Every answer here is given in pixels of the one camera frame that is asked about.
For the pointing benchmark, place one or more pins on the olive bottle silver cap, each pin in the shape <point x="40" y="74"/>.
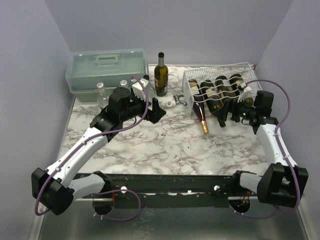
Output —
<point x="225" y="92"/>

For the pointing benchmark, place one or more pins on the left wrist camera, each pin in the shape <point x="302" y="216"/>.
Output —
<point x="138" y="90"/>

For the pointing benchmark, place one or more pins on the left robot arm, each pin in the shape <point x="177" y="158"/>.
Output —
<point x="56" y="187"/>

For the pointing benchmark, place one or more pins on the dark green brown-label wine bottle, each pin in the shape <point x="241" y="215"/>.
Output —
<point x="161" y="76"/>

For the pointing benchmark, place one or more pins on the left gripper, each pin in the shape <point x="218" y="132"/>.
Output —
<point x="157" y="112"/>

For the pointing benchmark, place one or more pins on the red bottle gold foil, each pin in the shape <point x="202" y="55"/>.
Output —
<point x="198" y="105"/>

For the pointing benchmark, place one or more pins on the clear glass wine bottle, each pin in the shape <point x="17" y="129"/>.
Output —
<point x="149" y="87"/>

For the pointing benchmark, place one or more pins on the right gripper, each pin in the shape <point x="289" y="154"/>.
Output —
<point x="231" y="111"/>

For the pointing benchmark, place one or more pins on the clear bottle dark label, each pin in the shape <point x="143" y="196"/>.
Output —
<point x="124" y="83"/>

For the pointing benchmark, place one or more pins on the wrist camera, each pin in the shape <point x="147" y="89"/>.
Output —
<point x="244" y="92"/>
<point x="138" y="90"/>

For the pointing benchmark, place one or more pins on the green bottle black cap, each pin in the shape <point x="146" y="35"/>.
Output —
<point x="237" y="79"/>

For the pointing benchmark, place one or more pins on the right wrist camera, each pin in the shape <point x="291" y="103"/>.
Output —
<point x="244" y="92"/>

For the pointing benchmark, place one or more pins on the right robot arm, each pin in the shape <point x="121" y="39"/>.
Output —
<point x="283" y="182"/>

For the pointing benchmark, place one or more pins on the clear bottle red cap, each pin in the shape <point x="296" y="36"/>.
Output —
<point x="102" y="97"/>

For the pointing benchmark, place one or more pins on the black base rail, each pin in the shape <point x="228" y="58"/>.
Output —
<point x="170" y="191"/>

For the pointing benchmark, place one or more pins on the white plastic pipe fitting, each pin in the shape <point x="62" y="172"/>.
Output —
<point x="170" y="104"/>

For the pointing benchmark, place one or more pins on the green plastic toolbox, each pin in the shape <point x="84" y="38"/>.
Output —
<point x="110" y="67"/>

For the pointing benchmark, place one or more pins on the dark green bottle black neck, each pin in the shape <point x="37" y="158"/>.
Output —
<point x="212" y="99"/>

